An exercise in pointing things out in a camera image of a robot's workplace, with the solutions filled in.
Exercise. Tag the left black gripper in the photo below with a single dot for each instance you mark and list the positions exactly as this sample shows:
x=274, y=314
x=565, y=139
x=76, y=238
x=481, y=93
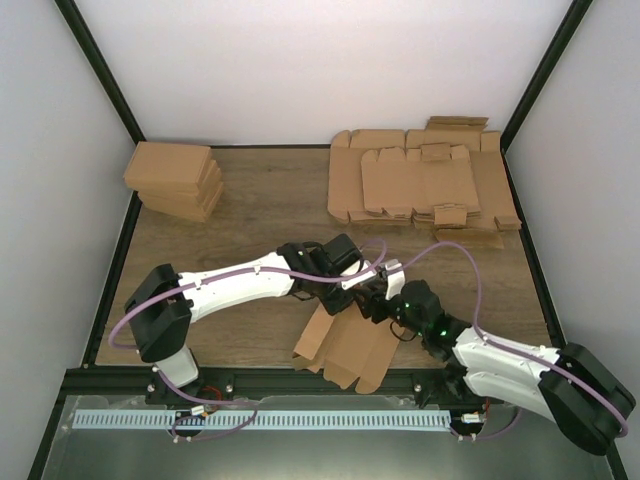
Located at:
x=332, y=306

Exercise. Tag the brown cardboard box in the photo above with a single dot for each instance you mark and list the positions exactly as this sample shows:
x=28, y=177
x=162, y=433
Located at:
x=347, y=349

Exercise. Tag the bottom folded cardboard box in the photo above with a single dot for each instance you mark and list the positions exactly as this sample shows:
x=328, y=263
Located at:
x=196, y=215

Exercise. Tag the pile of flat cardboard blanks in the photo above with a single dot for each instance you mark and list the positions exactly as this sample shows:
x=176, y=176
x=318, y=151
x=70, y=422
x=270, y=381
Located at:
x=448, y=177

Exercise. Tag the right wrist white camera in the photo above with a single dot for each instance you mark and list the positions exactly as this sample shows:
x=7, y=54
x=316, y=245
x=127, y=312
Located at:
x=392, y=274

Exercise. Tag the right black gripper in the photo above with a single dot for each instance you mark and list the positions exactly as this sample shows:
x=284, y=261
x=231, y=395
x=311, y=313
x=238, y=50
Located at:
x=374, y=301

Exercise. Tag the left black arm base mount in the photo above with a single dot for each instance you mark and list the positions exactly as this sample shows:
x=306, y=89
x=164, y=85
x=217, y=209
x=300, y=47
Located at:
x=198, y=392

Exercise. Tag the folded cardboard box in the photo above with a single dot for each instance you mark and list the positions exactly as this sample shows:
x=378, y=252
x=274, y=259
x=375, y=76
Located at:
x=190, y=188
x=196, y=215
x=207, y=189
x=173, y=204
x=167, y=166

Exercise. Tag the black corner frame post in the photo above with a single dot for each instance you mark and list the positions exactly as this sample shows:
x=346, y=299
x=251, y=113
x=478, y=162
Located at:
x=92, y=52
x=546, y=66

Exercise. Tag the left black corner frame post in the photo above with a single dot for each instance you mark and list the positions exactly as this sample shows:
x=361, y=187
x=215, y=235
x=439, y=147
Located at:
x=92, y=52

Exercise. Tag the black aluminium frame rail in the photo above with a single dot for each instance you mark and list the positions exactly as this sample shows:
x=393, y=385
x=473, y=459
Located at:
x=252, y=383

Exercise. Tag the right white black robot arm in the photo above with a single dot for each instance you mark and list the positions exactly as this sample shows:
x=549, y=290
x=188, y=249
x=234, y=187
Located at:
x=569, y=386

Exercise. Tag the light blue slotted cable duct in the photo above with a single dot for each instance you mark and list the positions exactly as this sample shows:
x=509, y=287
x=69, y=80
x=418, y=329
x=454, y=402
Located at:
x=296, y=420

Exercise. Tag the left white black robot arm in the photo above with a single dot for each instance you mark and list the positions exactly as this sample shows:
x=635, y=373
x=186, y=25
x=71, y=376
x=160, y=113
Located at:
x=167, y=303

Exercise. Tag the top folded cardboard box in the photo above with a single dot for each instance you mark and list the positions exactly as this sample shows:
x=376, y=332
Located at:
x=167, y=166

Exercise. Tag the right black corner frame post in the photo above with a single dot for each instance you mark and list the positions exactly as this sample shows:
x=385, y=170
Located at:
x=546, y=66

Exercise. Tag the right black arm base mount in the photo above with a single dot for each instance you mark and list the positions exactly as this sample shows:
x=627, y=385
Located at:
x=443, y=388

